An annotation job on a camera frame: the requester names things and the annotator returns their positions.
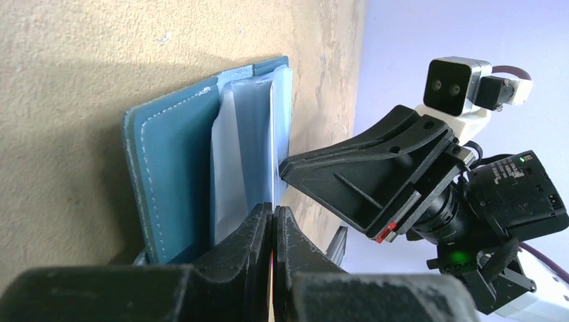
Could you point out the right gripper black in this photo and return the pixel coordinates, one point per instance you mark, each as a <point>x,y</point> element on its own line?
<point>395,178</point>

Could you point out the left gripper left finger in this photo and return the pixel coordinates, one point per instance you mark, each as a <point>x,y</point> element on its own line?
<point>228,283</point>

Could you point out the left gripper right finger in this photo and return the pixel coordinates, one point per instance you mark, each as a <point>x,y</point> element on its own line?
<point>307,286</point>

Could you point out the white credit card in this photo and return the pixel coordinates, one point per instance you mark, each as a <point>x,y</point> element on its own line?
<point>228,198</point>

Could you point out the blue card holder wallet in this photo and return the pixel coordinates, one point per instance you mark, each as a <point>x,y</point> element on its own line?
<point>167,143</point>

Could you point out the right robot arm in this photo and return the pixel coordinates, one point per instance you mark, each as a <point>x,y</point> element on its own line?
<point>508,199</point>

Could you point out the aluminium frame rail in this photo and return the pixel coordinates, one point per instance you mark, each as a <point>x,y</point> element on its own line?
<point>337,248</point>

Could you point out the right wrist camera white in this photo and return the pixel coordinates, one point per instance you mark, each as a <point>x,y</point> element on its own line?
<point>463,92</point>

